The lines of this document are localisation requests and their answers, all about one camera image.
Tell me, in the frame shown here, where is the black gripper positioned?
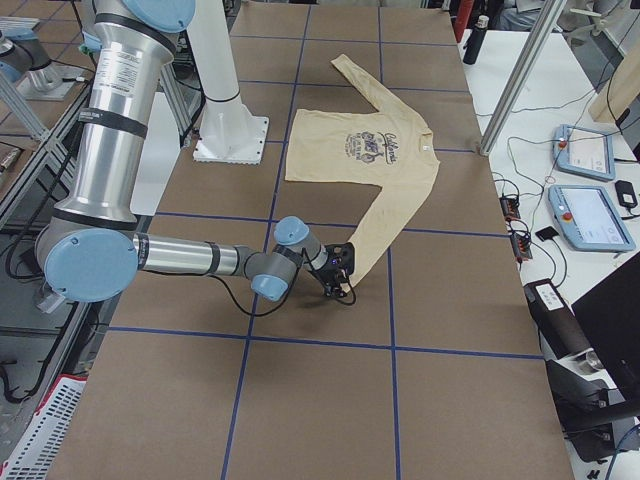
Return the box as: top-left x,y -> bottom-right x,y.
318,242 -> 355,299

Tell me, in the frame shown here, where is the beige long-sleeve graphic shirt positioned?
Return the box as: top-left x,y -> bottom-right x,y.
285,54 -> 440,284

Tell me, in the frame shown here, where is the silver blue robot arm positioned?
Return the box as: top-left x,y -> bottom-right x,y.
36,1 -> 355,303

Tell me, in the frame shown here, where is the lower black orange connector box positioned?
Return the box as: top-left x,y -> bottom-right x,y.
510,231 -> 533,264

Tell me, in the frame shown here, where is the black orange connector box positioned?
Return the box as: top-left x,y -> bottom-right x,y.
510,231 -> 533,264
499,195 -> 521,222

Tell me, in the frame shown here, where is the upper black orange connector box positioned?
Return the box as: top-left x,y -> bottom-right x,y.
499,195 -> 521,222

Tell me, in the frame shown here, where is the black box with white label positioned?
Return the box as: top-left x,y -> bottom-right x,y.
523,279 -> 593,358

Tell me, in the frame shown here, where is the lower blue teach pendant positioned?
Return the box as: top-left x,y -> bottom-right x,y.
548,185 -> 636,253

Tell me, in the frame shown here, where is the blue teach pendant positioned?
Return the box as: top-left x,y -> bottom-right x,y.
548,185 -> 636,253
552,124 -> 616,182

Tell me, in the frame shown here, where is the black monitor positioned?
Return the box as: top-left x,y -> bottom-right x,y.
572,255 -> 639,399

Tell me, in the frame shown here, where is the black water bottle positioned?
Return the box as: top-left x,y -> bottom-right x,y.
462,15 -> 490,65

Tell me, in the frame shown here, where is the upper blue teach pendant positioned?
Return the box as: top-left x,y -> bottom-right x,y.
552,124 -> 616,182

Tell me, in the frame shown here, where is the black power adapter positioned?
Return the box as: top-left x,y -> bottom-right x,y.
614,180 -> 638,209

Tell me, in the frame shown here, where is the white perforated plastic basket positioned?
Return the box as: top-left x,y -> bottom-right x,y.
1,374 -> 87,480

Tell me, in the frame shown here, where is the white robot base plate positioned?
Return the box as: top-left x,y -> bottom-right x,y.
193,114 -> 269,165

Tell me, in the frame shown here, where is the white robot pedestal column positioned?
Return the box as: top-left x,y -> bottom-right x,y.
187,1 -> 251,123

